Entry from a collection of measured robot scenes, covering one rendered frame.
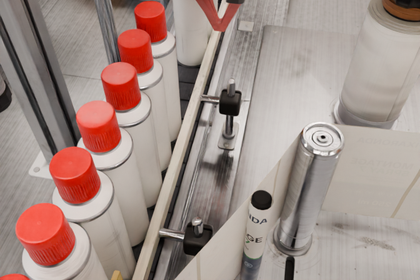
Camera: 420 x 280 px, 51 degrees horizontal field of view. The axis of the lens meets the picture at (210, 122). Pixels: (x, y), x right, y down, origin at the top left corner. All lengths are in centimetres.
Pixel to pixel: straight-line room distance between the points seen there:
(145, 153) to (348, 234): 26
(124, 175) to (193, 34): 32
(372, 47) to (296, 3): 44
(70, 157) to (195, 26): 37
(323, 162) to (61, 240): 22
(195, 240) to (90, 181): 17
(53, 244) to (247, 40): 62
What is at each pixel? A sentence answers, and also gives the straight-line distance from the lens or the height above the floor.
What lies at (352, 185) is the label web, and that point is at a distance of 48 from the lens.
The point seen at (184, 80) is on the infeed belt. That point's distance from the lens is 70.
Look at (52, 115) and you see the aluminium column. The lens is 58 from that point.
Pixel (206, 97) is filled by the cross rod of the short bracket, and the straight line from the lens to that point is 63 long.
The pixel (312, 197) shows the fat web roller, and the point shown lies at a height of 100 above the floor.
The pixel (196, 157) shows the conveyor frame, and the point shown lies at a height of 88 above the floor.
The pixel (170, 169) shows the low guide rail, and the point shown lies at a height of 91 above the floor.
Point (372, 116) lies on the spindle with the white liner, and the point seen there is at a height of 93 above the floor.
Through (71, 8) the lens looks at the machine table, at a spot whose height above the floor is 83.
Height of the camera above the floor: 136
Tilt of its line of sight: 48 degrees down
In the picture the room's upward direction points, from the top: straight up
